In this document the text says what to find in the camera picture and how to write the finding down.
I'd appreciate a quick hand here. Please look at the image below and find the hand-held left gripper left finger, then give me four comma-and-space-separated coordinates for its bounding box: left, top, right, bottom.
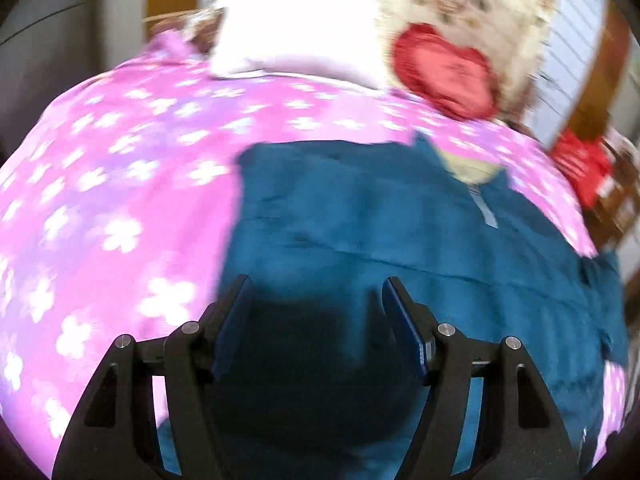
51, 274, 251, 480

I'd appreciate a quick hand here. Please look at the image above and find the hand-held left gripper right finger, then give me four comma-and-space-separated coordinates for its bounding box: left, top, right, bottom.
382, 276, 584, 480

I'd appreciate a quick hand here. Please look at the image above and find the teal padded jacket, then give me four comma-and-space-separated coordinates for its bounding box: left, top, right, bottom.
155, 132, 632, 480

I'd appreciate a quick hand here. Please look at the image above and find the pink flowered bed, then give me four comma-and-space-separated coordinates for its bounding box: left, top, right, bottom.
0, 34, 630, 467

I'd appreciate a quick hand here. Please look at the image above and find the red shopping bag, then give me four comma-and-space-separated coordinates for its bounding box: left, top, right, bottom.
547, 129, 617, 207

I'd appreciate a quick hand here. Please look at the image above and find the wooden rack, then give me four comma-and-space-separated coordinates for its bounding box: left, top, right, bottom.
580, 130, 640, 257

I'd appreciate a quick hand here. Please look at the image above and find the red heart cushion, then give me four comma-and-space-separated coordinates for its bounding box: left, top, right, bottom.
392, 22, 502, 122

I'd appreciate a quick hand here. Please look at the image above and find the brown floral blanket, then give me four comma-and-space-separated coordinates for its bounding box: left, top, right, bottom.
149, 9, 223, 58

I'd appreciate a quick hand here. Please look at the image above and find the white pillow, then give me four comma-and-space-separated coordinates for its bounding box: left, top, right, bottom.
208, 0, 395, 92

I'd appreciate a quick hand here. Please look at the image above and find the cream rose print quilt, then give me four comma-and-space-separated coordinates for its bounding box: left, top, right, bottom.
277, 0, 562, 128

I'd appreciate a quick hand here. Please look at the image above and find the grey wardrobe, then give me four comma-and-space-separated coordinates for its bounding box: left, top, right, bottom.
0, 0, 152, 153

